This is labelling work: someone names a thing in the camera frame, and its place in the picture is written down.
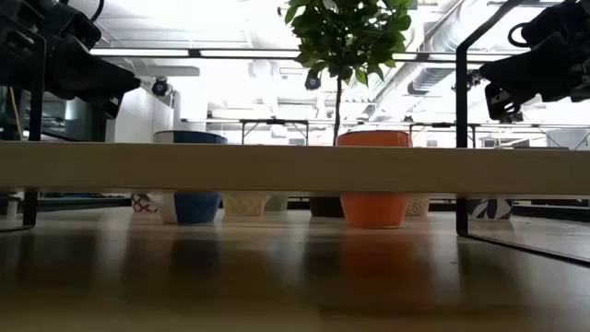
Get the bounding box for red white patterned mug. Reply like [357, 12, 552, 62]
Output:
[131, 192, 162, 214]

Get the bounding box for plain orange mug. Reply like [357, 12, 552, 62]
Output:
[335, 130, 413, 231]

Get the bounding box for green plant in black pot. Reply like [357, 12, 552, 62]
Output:
[283, 0, 416, 218]

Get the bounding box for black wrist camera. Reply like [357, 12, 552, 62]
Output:
[45, 2, 103, 50]
[520, 0, 577, 47]

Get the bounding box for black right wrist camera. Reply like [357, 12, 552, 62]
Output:
[520, 0, 577, 47]

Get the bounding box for white wooden shelf rack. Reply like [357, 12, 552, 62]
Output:
[0, 0, 590, 267]

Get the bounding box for black legged folding table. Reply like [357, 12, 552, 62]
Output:
[239, 118, 310, 146]
[408, 121, 478, 148]

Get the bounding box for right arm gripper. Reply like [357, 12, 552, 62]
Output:
[478, 31, 575, 124]

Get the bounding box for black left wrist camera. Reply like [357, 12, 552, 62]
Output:
[45, 2, 103, 50]

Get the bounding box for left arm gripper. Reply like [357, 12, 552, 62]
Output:
[45, 39, 142, 121]

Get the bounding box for blue and white mug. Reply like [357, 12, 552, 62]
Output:
[152, 130, 229, 226]

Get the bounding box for blue flower patterned mug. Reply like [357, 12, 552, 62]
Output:
[467, 198, 513, 220]

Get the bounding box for yellow patterned white mug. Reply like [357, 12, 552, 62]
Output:
[220, 192, 273, 217]

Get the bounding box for black ceiling security camera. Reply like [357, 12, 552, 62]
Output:
[303, 68, 323, 92]
[150, 77, 170, 97]

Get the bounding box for black aluminium rig frame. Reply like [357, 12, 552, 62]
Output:
[0, 196, 590, 220]

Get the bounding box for silver ceiling air duct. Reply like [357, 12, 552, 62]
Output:
[407, 67, 460, 97]

